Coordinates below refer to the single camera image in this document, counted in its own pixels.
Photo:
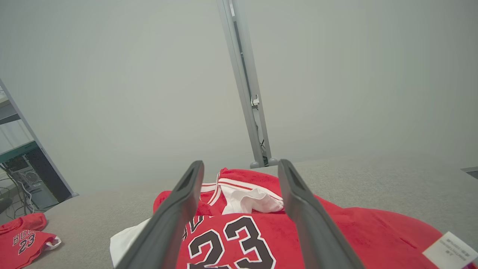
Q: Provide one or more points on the small white post clip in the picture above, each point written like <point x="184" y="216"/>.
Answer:
<point x="255" y="101"/>

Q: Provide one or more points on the black computer tower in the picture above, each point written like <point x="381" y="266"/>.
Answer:
<point x="41" y="175"/>

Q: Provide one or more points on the grey wall base rail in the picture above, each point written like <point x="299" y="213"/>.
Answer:
<point x="470" y="172"/>

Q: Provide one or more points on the desk with green edge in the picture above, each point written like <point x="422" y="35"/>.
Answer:
<point x="15" y="153"/>

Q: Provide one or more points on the grey double partition post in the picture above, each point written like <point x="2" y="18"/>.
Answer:
<point x="242" y="74"/>

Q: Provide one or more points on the grey single partition post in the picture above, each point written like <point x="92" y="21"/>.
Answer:
<point x="56" y="167"/>

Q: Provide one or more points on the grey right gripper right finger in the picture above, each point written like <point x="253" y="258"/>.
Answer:
<point x="317" y="239"/>

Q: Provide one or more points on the red jersey with white sleeves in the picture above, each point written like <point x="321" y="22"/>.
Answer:
<point x="373" y="231"/>

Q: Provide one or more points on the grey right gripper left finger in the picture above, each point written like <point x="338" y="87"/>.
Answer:
<point x="168" y="231"/>

